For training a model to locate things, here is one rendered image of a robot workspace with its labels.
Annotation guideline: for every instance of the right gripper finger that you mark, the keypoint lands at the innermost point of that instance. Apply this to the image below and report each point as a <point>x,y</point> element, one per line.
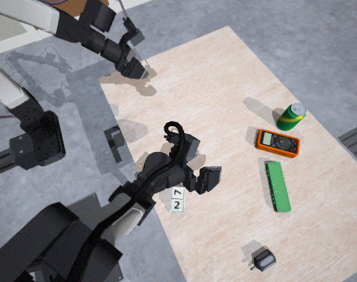
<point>190,158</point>
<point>215,168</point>

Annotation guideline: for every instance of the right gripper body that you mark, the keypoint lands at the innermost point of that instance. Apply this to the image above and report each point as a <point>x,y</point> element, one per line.
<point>206,181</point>

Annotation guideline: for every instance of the green soda can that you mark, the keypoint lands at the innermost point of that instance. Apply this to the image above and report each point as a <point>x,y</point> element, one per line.
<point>291,116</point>

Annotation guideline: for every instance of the orange digital multimeter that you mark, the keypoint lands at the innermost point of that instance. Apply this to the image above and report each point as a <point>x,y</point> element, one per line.
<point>277,143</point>

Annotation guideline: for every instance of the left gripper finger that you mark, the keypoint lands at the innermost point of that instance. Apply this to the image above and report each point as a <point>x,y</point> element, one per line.
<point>144,75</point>
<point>132,54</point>

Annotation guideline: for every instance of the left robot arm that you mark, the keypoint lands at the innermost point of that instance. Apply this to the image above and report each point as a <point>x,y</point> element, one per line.
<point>40,125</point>

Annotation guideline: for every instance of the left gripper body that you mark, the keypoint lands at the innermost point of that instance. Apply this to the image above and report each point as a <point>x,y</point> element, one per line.
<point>113,53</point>

